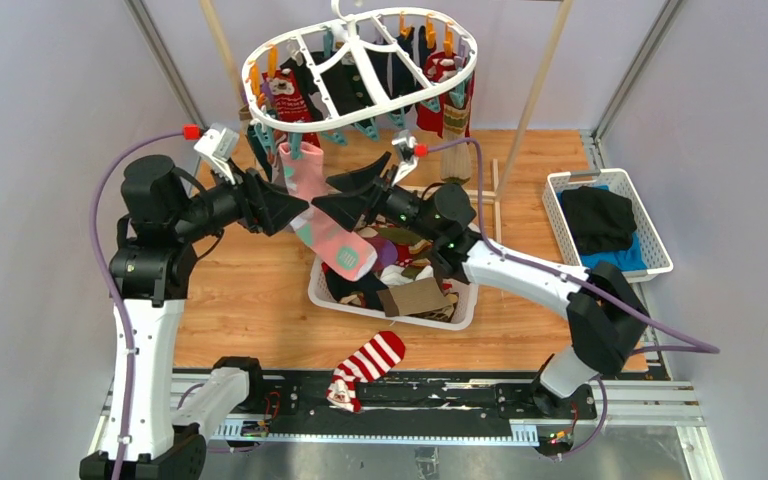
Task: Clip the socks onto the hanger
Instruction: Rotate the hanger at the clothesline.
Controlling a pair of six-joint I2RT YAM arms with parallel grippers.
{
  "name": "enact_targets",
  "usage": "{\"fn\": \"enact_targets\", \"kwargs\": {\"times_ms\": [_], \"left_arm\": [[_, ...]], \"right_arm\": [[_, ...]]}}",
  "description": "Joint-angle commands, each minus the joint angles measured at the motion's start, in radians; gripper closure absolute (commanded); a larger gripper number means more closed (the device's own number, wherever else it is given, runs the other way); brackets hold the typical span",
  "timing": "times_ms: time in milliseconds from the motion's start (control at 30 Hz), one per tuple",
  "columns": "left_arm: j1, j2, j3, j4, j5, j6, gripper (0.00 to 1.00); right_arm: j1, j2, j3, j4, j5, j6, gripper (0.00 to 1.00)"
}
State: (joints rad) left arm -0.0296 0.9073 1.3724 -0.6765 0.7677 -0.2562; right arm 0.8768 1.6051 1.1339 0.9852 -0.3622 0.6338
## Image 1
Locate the black hanging sock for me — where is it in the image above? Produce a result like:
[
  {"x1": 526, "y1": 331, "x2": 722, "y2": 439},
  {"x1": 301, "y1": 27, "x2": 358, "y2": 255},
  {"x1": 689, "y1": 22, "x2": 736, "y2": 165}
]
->
[{"x1": 278, "y1": 51, "x2": 419, "y2": 121}]

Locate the blue folded garment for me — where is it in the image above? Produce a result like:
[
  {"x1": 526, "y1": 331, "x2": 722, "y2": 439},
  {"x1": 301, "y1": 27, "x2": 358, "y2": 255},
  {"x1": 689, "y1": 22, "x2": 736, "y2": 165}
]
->
[{"x1": 556, "y1": 185, "x2": 649, "y2": 275}]

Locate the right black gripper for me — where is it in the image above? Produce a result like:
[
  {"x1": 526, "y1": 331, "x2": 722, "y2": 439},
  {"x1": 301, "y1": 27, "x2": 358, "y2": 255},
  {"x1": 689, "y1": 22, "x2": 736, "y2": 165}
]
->
[{"x1": 312, "y1": 154, "x2": 440, "y2": 245}]

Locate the tan striped hanging sock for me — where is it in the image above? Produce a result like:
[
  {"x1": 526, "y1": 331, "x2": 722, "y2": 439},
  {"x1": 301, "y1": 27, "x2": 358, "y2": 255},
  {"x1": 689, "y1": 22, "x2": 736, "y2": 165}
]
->
[{"x1": 440, "y1": 95, "x2": 472, "y2": 184}]

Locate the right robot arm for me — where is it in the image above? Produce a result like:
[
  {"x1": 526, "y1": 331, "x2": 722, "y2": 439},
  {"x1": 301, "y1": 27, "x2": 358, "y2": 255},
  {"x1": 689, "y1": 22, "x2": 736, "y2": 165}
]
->
[{"x1": 312, "y1": 155, "x2": 648, "y2": 417}]

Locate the red hanging sock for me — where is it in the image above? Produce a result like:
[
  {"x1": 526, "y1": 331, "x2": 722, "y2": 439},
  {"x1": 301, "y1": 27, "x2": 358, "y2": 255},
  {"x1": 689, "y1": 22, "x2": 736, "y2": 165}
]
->
[{"x1": 415, "y1": 51, "x2": 468, "y2": 138}]

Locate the teal clip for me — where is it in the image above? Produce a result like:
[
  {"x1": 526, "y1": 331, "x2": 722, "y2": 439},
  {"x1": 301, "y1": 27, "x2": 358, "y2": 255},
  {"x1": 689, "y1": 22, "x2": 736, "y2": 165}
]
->
[{"x1": 353, "y1": 119, "x2": 380, "y2": 141}]

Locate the brown ribbed sock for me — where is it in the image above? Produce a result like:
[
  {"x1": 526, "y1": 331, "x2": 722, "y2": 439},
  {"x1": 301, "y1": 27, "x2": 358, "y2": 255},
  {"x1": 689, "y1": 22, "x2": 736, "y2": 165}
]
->
[{"x1": 377, "y1": 277, "x2": 453, "y2": 317}]

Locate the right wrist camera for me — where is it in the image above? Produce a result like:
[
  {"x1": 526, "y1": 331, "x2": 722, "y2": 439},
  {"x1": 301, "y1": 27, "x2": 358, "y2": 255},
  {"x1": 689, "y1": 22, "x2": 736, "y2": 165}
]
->
[{"x1": 391, "y1": 130, "x2": 428, "y2": 185}]

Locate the red white striped sock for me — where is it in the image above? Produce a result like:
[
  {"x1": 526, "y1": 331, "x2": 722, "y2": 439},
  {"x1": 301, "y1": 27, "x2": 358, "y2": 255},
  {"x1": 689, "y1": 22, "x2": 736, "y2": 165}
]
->
[{"x1": 326, "y1": 331, "x2": 406, "y2": 413}]

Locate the wooden drying rack frame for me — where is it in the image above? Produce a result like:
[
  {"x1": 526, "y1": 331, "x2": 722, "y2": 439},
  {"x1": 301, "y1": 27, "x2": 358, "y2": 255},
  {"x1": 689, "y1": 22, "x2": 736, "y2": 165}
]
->
[{"x1": 198, "y1": 0, "x2": 575, "y2": 245}]

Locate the pink sock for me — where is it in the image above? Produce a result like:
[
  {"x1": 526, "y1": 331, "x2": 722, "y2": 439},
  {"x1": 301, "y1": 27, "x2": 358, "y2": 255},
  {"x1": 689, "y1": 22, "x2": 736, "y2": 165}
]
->
[{"x1": 277, "y1": 141, "x2": 378, "y2": 281}]

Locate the dark teal sock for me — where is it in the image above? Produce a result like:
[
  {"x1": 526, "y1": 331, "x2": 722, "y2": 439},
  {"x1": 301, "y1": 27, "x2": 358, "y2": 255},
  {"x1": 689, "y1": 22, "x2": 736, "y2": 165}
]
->
[{"x1": 246, "y1": 125, "x2": 280, "y2": 182}]

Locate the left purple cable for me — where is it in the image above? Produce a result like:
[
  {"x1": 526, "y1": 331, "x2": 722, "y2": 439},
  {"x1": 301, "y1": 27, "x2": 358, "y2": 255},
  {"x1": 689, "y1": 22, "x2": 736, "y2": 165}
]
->
[{"x1": 89, "y1": 131, "x2": 190, "y2": 480}]

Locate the purple cable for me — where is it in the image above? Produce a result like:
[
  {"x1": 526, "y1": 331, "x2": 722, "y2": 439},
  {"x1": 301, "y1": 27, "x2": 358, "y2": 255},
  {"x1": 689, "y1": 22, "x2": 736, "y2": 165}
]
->
[
  {"x1": 423, "y1": 137, "x2": 721, "y2": 462},
  {"x1": 89, "y1": 131, "x2": 190, "y2": 480}
]

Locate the black folded garment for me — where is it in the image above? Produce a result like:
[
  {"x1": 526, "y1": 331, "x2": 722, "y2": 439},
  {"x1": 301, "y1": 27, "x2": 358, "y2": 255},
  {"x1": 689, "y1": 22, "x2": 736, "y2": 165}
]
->
[{"x1": 558, "y1": 186, "x2": 637, "y2": 255}]

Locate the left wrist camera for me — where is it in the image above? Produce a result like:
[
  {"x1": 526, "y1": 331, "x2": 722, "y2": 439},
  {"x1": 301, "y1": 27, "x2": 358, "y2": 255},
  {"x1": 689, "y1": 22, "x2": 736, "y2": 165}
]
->
[{"x1": 181, "y1": 124, "x2": 242, "y2": 185}]

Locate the white side basket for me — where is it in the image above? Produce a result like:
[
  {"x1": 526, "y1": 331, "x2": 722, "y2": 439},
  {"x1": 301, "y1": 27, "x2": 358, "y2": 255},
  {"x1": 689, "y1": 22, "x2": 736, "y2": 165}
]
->
[{"x1": 542, "y1": 168, "x2": 673, "y2": 284}]

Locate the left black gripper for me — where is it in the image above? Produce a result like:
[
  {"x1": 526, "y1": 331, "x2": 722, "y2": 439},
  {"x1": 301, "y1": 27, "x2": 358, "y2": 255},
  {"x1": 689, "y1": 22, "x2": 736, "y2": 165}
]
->
[{"x1": 173, "y1": 156, "x2": 309, "y2": 242}]

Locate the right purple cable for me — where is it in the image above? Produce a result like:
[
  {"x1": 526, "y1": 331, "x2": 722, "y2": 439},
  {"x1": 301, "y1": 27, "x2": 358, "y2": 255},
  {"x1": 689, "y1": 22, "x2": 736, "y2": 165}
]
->
[{"x1": 423, "y1": 137, "x2": 721, "y2": 462}]

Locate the red patterned sock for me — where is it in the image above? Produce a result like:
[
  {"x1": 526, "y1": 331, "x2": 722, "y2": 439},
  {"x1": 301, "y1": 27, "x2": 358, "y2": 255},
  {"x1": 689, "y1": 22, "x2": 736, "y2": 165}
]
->
[{"x1": 263, "y1": 68, "x2": 314, "y2": 123}]

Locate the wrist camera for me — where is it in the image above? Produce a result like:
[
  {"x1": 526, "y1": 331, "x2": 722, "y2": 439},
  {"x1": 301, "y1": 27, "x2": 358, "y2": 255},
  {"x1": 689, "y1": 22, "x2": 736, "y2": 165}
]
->
[
  {"x1": 181, "y1": 124, "x2": 242, "y2": 185},
  {"x1": 391, "y1": 130, "x2": 428, "y2": 185}
]

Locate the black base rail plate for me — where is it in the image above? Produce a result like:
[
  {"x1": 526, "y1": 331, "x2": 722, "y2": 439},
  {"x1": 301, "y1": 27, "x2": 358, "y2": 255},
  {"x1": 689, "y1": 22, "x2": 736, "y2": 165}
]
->
[{"x1": 201, "y1": 369, "x2": 599, "y2": 439}]

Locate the white round clip hanger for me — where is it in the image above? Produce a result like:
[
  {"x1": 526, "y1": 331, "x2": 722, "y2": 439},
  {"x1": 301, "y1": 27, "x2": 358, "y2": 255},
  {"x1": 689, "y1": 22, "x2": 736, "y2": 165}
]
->
[{"x1": 239, "y1": 1, "x2": 479, "y2": 134}]

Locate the white sock laundry basket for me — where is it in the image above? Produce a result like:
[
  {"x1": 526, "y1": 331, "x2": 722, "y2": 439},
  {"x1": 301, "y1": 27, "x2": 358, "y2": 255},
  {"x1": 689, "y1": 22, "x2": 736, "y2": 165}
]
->
[{"x1": 308, "y1": 219, "x2": 478, "y2": 331}]

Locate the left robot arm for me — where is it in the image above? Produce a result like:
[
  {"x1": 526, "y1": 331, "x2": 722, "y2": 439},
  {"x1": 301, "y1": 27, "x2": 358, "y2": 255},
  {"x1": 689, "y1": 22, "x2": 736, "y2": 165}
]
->
[{"x1": 79, "y1": 155, "x2": 308, "y2": 479}]

